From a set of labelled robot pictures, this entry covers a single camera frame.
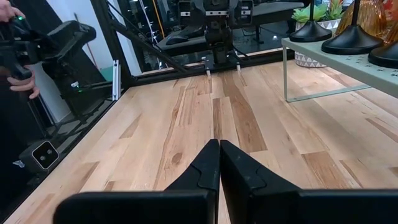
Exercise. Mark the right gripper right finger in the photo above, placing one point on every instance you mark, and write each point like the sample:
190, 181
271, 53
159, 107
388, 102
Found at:
248, 202

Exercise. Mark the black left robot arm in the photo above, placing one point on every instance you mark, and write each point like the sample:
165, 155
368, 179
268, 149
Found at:
217, 34

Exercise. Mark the succulent in white pot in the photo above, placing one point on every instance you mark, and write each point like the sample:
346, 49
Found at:
306, 60

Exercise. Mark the person's hand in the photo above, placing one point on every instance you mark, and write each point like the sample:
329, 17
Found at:
9, 11
25, 87

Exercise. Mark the black aluminium rig frame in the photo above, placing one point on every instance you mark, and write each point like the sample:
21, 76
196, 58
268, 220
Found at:
109, 31

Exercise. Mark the silver aluminium bracket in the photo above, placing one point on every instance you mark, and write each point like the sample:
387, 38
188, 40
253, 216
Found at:
116, 79

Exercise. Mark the amber glass candle holder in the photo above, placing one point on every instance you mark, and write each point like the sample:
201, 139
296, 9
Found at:
393, 32
370, 15

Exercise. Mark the green perforated metal shelf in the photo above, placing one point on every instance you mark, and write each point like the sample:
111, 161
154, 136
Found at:
357, 67

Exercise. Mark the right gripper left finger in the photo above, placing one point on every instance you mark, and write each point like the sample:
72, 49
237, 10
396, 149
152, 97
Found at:
192, 202

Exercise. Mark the black computer mouse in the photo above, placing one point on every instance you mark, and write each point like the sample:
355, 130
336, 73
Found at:
178, 39

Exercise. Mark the black candlestick holder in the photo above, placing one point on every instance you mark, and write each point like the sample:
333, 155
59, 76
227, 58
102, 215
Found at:
353, 43
311, 32
387, 57

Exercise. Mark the black depth camera box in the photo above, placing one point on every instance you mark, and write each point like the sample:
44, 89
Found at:
45, 155

